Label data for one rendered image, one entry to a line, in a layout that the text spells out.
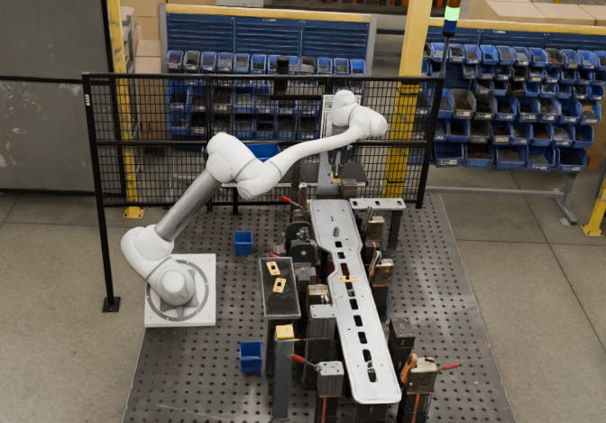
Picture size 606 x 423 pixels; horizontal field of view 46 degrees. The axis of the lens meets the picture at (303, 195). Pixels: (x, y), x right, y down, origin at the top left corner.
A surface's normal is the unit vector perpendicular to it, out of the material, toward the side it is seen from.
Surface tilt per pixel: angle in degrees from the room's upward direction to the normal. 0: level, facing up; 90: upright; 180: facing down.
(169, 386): 0
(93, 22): 91
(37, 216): 0
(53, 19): 91
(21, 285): 0
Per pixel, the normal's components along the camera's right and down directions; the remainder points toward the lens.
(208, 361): 0.06, -0.85
